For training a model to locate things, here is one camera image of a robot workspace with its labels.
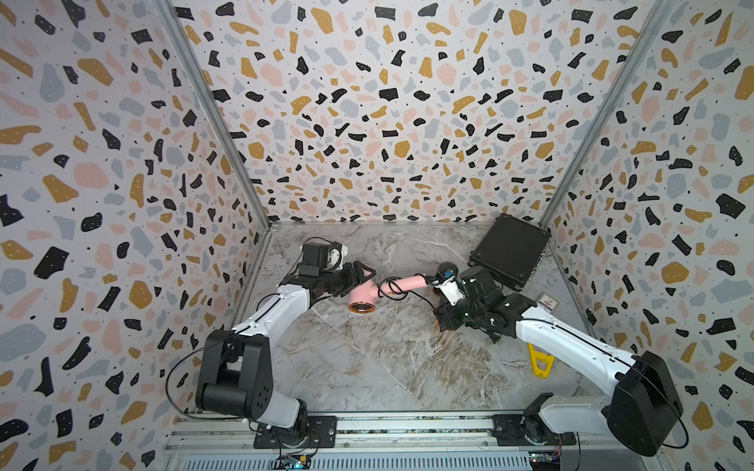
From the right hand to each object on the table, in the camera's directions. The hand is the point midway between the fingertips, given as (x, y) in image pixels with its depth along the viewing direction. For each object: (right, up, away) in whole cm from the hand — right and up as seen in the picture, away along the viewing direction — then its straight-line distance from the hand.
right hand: (435, 311), depth 81 cm
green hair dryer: (+7, +10, +25) cm, 28 cm away
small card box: (+40, 0, +16) cm, 43 cm away
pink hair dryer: (-20, +4, -2) cm, 21 cm away
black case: (+31, +17, +25) cm, 44 cm away
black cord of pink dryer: (-14, +6, -3) cm, 15 cm away
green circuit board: (-36, -34, -11) cm, 50 cm away
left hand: (-18, +10, +4) cm, 21 cm away
